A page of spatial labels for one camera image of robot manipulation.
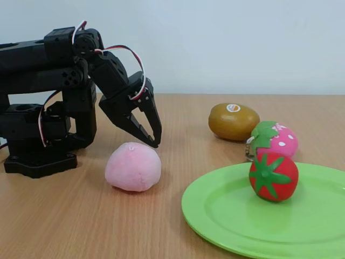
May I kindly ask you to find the short servo cable at elbow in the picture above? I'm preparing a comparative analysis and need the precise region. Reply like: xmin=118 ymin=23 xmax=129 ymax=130
xmin=71 ymin=21 xmax=88 ymax=45

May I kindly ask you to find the pink plush peach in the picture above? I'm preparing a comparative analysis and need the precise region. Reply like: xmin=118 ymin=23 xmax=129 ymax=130
xmin=104 ymin=142 xmax=162 ymax=193

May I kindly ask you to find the green plastic plate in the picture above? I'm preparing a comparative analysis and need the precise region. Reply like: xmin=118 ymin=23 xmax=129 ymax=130
xmin=181 ymin=161 xmax=345 ymax=259

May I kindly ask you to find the pink plush strawberry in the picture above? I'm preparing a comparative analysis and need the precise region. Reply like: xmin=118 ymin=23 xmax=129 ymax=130
xmin=250 ymin=120 xmax=299 ymax=160

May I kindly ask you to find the servo cable at arm base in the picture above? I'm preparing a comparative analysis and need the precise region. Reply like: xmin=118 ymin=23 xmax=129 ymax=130
xmin=37 ymin=90 xmax=63 ymax=148

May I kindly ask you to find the black robot arm with base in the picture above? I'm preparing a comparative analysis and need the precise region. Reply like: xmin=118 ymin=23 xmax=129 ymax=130
xmin=0 ymin=26 xmax=105 ymax=179

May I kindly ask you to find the red toy tomato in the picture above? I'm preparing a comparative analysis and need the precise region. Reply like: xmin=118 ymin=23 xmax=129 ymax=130
xmin=248 ymin=151 xmax=299 ymax=202

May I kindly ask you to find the long servo cable to gripper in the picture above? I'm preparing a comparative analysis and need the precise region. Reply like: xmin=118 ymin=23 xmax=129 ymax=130
xmin=94 ymin=45 xmax=148 ymax=103

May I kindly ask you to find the metal keychain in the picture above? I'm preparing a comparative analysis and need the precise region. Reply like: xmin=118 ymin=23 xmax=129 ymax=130
xmin=244 ymin=136 xmax=257 ymax=163

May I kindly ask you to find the brown toy kiwi with sticker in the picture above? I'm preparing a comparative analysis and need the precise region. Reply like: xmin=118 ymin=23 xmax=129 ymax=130
xmin=208 ymin=103 xmax=261 ymax=141

